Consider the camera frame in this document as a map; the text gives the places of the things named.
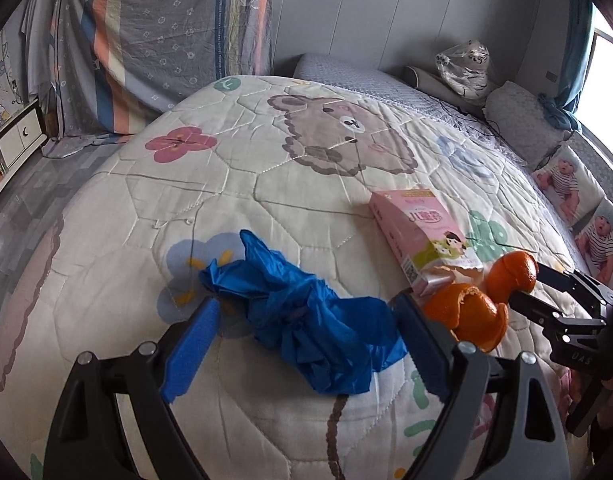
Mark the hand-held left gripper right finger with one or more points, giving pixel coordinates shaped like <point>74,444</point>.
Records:
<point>426,350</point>

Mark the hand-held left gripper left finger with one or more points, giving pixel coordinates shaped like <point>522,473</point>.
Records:
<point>191,350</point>

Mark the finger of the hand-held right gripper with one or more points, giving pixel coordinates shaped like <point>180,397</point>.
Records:
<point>571,280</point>
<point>536,307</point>

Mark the orange peel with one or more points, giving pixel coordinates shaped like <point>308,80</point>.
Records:
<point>466,315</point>

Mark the blue plastic bag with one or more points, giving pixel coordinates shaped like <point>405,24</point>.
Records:
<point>306,320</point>

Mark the baby print pillow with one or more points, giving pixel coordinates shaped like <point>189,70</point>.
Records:
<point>603,240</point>
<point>561,180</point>

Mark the pink carton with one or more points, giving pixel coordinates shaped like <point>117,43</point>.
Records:
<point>416,225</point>

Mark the grey pillow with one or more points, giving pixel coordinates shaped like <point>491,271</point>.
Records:
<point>521,115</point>

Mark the printed cartoon quilt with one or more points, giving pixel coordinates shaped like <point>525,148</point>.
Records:
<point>236,170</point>

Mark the window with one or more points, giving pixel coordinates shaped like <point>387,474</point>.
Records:
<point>611,85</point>

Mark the teal curtain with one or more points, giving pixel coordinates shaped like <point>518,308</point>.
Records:
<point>573,60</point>

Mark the plastic-wrapped plush tiger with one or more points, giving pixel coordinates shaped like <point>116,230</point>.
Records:
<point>466,70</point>

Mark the grey bolster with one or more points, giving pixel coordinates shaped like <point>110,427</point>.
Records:
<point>421,77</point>

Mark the grey quilted bedspread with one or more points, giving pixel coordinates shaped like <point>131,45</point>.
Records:
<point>366,80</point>

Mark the white cabinet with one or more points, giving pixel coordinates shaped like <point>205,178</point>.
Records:
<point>19,132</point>

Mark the striped cloth cover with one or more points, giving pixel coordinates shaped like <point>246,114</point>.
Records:
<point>161,35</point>

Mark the pale hanging cloth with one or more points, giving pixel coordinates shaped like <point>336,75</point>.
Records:
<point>36,50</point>

